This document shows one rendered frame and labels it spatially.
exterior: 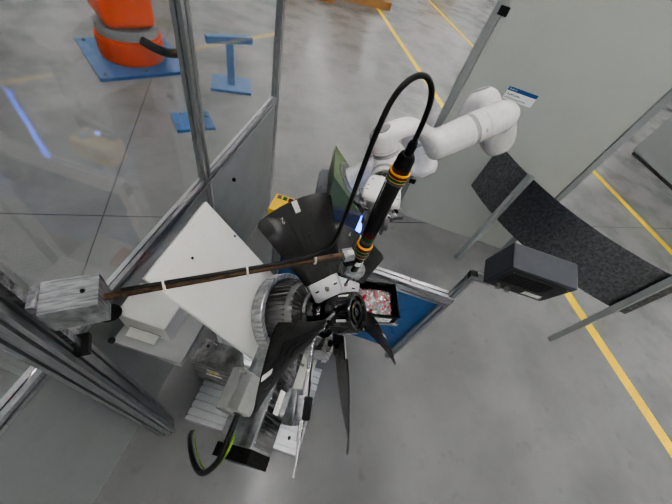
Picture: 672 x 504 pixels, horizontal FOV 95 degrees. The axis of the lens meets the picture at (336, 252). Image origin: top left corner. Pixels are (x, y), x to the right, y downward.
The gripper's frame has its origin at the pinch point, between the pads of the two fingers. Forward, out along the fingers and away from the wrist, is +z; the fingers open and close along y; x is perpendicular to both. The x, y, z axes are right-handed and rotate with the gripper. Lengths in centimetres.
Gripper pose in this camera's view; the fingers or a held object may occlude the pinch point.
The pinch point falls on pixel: (374, 222)
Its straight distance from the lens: 74.5
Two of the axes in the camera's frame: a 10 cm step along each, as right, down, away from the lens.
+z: -2.4, 7.4, -6.3
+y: -9.5, -3.2, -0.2
